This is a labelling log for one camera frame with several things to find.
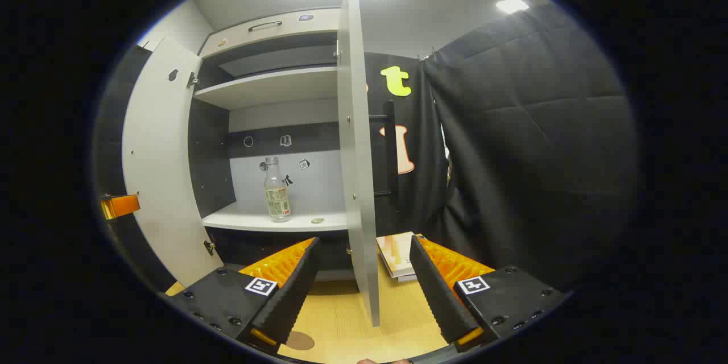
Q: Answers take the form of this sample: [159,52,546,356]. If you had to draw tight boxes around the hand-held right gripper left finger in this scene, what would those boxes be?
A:
[165,237,321,355]

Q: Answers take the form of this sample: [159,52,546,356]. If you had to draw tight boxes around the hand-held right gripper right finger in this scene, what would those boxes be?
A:
[409,234,569,353]

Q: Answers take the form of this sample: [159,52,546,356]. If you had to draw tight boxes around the round brown coaster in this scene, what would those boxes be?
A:
[284,331,316,351]

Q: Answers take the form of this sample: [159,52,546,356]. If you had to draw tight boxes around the grey cabinet door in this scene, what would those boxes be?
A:
[337,0,380,328]
[121,37,225,288]

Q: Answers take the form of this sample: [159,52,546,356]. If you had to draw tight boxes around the clear plastic bottle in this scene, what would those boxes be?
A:
[263,156,292,222]

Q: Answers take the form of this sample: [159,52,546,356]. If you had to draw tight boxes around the grey and black cabinet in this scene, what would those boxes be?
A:
[188,7,353,282]

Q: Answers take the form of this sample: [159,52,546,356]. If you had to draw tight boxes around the stack of light booklets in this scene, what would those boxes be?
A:
[375,231,424,283]

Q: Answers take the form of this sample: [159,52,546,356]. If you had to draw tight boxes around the small ceiling light panel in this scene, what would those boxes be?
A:
[495,0,531,15]

